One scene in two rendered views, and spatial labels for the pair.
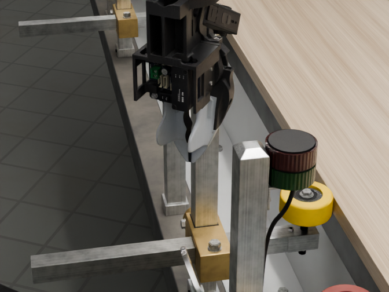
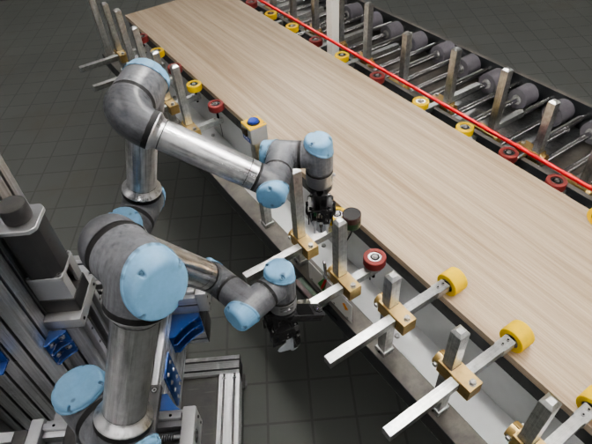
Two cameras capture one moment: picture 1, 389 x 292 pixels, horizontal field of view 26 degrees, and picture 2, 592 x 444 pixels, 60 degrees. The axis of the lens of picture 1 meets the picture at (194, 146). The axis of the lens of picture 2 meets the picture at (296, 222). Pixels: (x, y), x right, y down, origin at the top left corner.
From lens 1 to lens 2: 80 cm
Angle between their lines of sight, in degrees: 21
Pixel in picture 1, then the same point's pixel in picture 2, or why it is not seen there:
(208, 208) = (301, 231)
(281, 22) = (277, 120)
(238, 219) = (338, 244)
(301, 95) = not seen: hidden behind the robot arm
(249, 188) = (342, 233)
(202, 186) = (299, 224)
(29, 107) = (111, 165)
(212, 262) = (312, 251)
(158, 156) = (245, 200)
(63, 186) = not seen: hidden behind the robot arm
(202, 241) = (304, 244)
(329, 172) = (339, 200)
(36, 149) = not seen: hidden behind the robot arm
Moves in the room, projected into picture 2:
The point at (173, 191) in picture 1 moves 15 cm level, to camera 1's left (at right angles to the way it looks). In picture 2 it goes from (267, 218) to (233, 229)
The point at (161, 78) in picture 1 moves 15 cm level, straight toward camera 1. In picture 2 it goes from (317, 215) to (343, 249)
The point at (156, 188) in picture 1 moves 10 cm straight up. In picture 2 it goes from (254, 217) to (251, 200)
